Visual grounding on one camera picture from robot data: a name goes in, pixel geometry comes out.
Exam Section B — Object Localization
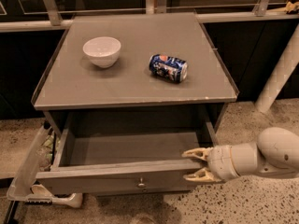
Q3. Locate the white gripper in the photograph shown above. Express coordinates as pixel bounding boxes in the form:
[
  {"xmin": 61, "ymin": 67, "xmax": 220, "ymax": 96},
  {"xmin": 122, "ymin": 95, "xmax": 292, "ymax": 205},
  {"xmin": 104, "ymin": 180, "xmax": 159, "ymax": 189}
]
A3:
[{"xmin": 182, "ymin": 146, "xmax": 239, "ymax": 183}]

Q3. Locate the grey top drawer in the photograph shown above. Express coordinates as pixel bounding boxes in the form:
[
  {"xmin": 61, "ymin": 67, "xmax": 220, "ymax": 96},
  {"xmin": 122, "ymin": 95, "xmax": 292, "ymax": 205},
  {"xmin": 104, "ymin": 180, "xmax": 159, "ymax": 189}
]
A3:
[{"xmin": 36, "ymin": 108, "xmax": 215, "ymax": 194}]

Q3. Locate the grey drawer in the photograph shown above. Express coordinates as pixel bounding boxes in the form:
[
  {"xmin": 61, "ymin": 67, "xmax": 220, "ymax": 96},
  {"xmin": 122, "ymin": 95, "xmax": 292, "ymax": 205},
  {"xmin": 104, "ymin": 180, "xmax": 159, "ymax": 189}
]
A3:
[
  {"xmin": 36, "ymin": 108, "xmax": 215, "ymax": 194},
  {"xmin": 90, "ymin": 186, "xmax": 195, "ymax": 197}
]

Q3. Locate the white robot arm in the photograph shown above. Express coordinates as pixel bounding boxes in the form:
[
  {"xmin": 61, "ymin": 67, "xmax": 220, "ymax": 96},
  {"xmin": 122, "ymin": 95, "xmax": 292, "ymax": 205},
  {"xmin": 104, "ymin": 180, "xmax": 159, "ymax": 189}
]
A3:
[{"xmin": 182, "ymin": 127, "xmax": 299, "ymax": 183}]

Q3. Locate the grey bottom drawer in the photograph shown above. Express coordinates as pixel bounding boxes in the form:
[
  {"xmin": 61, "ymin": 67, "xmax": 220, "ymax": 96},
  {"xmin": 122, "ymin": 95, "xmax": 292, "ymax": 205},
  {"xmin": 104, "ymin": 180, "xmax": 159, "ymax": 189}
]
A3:
[{"xmin": 90, "ymin": 186, "xmax": 195, "ymax": 197}]

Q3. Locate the grey drawer cabinet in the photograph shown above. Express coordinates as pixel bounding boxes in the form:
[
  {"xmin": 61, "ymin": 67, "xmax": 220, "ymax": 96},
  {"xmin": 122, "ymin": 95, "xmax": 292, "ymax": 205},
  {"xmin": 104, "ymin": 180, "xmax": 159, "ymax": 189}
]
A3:
[{"xmin": 30, "ymin": 12, "xmax": 240, "ymax": 198}]

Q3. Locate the blue soda can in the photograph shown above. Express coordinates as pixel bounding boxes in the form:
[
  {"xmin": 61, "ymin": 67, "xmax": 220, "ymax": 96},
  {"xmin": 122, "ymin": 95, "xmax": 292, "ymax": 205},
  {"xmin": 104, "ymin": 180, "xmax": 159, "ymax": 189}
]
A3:
[{"xmin": 149, "ymin": 54, "xmax": 188, "ymax": 83}]

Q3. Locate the white ceramic bowl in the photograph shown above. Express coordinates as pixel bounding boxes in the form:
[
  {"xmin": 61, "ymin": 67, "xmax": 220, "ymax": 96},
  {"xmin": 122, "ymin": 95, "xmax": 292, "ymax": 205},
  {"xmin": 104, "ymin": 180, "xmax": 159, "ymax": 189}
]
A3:
[{"xmin": 82, "ymin": 36, "xmax": 121, "ymax": 68}]

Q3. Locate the green snack bag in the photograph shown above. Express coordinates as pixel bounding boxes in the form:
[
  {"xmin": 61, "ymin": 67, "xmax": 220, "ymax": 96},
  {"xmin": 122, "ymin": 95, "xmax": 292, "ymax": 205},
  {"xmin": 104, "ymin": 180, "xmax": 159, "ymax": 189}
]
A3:
[{"xmin": 37, "ymin": 135, "xmax": 55, "ymax": 172}]

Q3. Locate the clear plastic bin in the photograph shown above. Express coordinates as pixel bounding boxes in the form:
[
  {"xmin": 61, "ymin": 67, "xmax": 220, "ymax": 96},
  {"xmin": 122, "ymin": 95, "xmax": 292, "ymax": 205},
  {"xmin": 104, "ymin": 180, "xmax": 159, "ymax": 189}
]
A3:
[{"xmin": 7, "ymin": 127, "xmax": 83, "ymax": 208}]

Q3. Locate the white paper cup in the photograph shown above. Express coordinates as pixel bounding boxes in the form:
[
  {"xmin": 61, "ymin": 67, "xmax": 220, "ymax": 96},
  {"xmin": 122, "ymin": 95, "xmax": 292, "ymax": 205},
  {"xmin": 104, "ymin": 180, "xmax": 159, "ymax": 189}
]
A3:
[{"xmin": 31, "ymin": 184, "xmax": 53, "ymax": 198}]

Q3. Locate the white diagonal post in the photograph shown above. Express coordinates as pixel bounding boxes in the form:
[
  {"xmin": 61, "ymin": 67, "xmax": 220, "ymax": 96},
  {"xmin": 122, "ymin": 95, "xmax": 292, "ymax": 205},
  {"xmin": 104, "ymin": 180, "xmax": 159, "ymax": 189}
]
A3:
[{"xmin": 255, "ymin": 25, "xmax": 299, "ymax": 113}]

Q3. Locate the yellow object on rail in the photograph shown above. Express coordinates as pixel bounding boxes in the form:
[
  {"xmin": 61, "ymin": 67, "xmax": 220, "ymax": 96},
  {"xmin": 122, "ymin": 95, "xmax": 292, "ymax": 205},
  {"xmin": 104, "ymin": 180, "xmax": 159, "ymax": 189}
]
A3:
[{"xmin": 284, "ymin": 1, "xmax": 299, "ymax": 14}]

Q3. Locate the metal railing frame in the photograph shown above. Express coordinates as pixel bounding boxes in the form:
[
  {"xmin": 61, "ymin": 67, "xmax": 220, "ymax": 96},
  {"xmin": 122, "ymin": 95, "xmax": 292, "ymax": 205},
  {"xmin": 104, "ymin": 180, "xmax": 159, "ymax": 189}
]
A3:
[{"xmin": 0, "ymin": 0, "xmax": 299, "ymax": 32}]

